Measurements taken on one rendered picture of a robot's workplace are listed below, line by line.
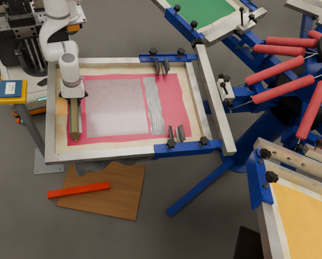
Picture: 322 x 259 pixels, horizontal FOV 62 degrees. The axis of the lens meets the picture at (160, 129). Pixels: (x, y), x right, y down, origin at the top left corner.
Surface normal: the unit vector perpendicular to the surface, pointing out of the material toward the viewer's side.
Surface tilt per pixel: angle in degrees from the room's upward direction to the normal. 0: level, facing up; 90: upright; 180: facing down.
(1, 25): 0
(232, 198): 0
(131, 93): 0
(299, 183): 58
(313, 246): 32
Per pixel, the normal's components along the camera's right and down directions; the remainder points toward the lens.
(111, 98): 0.16, -0.46
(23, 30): 0.38, 0.85
